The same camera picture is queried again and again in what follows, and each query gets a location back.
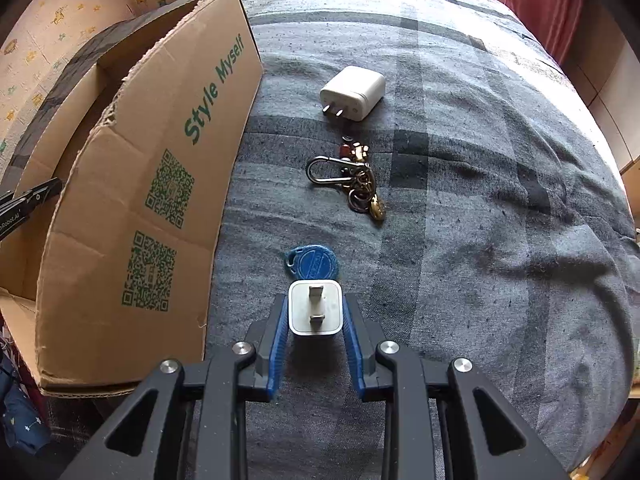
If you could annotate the blue key fob tag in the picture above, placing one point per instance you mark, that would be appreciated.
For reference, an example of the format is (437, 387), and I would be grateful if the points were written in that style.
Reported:
(312, 262)

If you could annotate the small white charger plug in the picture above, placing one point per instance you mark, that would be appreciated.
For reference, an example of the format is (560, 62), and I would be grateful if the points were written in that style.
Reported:
(315, 308)

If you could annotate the brown cardboard box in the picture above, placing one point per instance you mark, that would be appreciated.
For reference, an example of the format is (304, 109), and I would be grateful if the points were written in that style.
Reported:
(111, 275)

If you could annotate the large white charger plug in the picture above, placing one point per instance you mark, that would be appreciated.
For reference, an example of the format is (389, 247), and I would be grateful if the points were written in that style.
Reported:
(352, 93)

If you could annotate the red curtain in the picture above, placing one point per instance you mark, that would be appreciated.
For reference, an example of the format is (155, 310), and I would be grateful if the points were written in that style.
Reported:
(545, 5)

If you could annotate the grey plaid bed blanket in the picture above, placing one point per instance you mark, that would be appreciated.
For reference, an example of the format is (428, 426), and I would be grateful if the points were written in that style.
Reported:
(508, 237)

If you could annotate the beige wardrobe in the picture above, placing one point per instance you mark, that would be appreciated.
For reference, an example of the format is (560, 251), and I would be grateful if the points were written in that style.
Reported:
(604, 69)

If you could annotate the keys with carabiner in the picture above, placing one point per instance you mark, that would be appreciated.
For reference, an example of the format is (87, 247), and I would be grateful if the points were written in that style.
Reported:
(356, 179)

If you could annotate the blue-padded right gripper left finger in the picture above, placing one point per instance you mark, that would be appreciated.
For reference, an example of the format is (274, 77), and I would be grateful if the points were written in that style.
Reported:
(190, 417)

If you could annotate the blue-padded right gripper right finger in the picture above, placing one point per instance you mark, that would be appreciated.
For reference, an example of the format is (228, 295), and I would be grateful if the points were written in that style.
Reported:
(441, 410)

